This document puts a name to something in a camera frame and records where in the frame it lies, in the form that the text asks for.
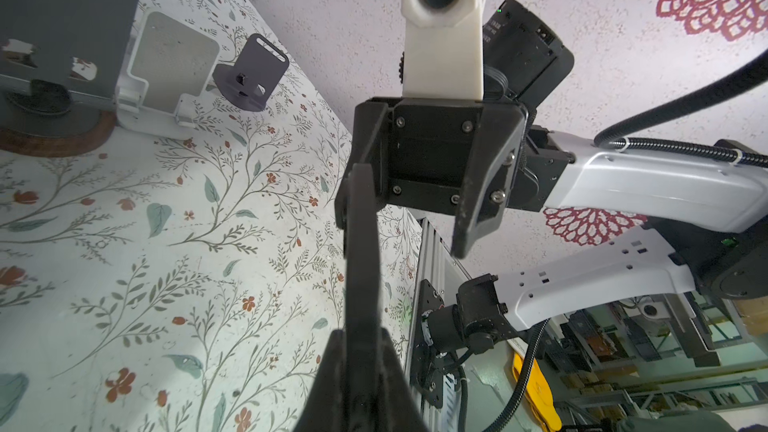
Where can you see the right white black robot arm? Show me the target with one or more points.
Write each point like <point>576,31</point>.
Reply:
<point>705,207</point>

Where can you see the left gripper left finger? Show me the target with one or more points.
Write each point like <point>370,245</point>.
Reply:
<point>333,403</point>

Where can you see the wooden round stand grey plate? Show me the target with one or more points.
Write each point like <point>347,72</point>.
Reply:
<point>60,64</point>

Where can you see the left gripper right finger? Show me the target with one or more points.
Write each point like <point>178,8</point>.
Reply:
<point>395,409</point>

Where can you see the white stand silver plate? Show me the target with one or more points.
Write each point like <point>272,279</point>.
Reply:
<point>169,66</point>

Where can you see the dark purple folding stand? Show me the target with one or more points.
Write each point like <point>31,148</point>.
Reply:
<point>250,81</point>

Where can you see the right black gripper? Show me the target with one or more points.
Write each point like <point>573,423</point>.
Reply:
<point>472,159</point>

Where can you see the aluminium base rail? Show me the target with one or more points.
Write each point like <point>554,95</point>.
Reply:
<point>438,384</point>

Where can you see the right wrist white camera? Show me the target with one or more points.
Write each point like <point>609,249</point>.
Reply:
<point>443,50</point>

